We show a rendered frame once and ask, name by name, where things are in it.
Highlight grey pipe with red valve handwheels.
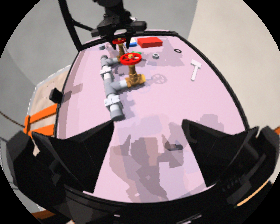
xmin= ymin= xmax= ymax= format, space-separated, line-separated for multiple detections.
xmin=100 ymin=38 xmax=145 ymax=122

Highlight red rectangular block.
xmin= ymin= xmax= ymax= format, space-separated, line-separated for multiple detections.
xmin=137 ymin=37 xmax=163 ymax=48

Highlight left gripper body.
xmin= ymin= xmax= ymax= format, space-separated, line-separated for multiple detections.
xmin=91 ymin=7 xmax=147 ymax=37

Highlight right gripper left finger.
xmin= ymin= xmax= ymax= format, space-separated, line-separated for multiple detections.
xmin=31 ymin=120 xmax=115 ymax=193

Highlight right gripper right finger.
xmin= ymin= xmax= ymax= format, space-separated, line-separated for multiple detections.
xmin=181 ymin=119 xmax=259 ymax=188

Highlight grey hex nut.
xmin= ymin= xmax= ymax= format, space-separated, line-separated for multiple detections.
xmin=152 ymin=53 xmax=159 ymax=59

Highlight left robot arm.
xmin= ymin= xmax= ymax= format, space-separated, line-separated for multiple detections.
xmin=92 ymin=0 xmax=133 ymax=36

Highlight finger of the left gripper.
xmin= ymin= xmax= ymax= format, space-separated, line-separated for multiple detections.
xmin=100 ymin=33 xmax=116 ymax=50
xmin=124 ymin=31 xmax=135 ymax=49

